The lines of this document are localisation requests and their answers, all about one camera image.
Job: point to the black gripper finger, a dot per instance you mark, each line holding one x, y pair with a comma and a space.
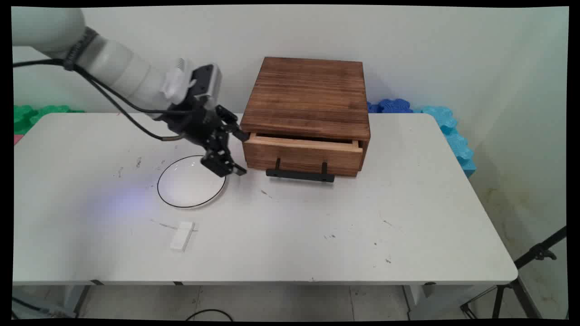
219, 160
230, 122

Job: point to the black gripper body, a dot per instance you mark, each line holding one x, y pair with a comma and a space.
192, 123

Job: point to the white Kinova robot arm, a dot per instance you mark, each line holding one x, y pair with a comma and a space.
113, 65

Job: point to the white plate with black rim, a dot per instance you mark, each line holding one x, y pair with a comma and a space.
186, 185

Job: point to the dark wooden cabinet box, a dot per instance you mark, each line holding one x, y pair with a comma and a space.
308, 95

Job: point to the white rectangular block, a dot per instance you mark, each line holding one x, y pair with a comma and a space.
182, 236

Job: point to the green foam mat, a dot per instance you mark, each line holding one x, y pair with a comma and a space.
36, 115

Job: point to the dark blue foam mat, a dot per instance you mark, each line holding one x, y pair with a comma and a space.
392, 106

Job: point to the pink foam mat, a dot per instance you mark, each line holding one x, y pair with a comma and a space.
17, 139

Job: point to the white table leg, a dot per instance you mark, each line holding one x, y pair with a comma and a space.
430, 301
74, 299

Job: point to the light blue foam mat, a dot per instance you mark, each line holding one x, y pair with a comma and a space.
455, 140

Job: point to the black tripod stand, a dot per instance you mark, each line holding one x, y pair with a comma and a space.
521, 271

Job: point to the white vented camera mount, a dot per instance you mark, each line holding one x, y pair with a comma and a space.
176, 83

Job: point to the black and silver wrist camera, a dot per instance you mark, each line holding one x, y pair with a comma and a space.
206, 81

